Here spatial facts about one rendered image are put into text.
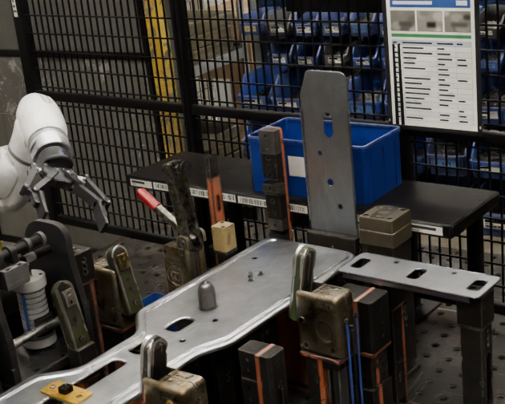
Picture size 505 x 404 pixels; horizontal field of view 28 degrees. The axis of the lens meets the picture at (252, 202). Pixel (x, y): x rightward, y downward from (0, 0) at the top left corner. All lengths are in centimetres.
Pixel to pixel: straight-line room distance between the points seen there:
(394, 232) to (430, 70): 40
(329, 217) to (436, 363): 39
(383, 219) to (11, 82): 281
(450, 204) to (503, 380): 37
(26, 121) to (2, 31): 221
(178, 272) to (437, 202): 56
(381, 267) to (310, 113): 35
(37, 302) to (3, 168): 63
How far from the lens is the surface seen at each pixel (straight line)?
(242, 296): 182
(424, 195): 217
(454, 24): 213
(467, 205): 210
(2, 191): 238
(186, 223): 193
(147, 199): 199
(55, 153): 221
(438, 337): 229
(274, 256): 199
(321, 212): 208
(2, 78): 457
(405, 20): 219
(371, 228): 198
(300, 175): 219
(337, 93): 197
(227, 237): 199
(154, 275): 276
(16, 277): 169
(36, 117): 229
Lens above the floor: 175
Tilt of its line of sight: 19 degrees down
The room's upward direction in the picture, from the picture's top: 6 degrees counter-clockwise
